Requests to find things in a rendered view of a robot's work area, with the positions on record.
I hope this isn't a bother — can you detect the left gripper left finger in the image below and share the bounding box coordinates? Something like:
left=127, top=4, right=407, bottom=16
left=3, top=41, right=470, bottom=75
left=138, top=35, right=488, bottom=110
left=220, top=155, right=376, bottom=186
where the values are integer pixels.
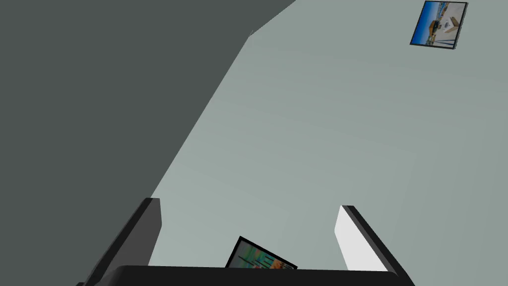
left=81, top=197, right=163, bottom=286

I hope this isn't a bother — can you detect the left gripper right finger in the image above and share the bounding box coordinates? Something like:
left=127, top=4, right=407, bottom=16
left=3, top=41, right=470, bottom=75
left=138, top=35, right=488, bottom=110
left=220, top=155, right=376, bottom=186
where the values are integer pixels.
left=334, top=205, right=416, bottom=286

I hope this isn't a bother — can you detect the blue framed wall picture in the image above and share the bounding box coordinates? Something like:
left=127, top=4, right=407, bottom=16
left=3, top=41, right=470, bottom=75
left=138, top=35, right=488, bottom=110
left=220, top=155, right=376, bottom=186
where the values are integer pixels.
left=409, top=0, right=469, bottom=50

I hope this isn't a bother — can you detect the green orange framed wall picture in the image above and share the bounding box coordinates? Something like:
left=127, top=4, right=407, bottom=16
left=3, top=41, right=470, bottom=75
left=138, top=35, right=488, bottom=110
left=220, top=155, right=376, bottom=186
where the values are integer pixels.
left=224, top=236, right=298, bottom=271

